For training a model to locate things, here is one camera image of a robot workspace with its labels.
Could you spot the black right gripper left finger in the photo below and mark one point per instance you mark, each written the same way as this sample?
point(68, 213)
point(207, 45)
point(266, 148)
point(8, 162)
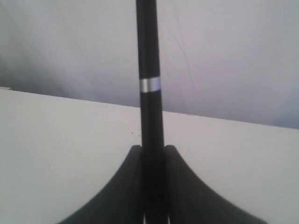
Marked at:
point(120, 201)

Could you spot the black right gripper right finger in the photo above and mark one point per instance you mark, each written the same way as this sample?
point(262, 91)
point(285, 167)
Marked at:
point(192, 201)

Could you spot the black paintbrush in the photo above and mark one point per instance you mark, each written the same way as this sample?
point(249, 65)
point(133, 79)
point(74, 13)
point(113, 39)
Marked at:
point(154, 181)

